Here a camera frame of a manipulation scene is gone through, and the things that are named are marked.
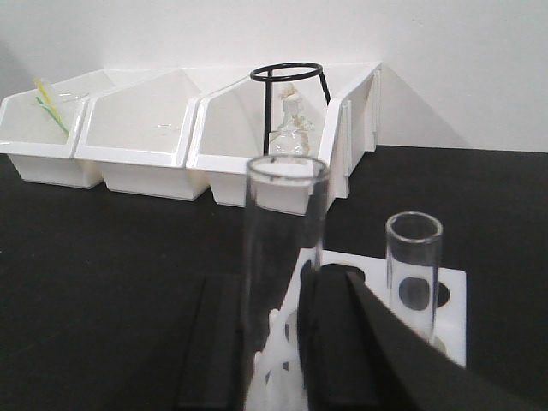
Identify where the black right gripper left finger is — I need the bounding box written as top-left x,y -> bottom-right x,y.
176,276 -> 242,410

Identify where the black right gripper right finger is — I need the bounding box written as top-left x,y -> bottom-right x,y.
298,268 -> 547,410

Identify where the clear glass test tube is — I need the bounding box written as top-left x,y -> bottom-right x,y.
385,211 -> 444,343
241,154 -> 329,410

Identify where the white test tube rack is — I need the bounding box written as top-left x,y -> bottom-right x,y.
244,249 -> 467,410

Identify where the clear crumpled plastic packet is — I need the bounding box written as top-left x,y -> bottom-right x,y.
269,82 -> 318,157

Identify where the right white storage bin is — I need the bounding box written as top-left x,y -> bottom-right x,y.
186,62 -> 381,206

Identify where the white storage bin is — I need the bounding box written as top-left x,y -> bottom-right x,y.
186,62 -> 381,206
74,67 -> 241,203
1,70 -> 114,188

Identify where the middle white storage bin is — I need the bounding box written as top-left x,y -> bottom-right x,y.
74,67 -> 241,203

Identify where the black metal tripod stand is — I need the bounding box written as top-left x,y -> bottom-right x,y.
249,63 -> 333,156

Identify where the left white storage bin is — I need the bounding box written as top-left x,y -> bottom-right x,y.
1,70 -> 114,188

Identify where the clear glass beaker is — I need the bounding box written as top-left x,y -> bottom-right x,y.
46,85 -> 89,104

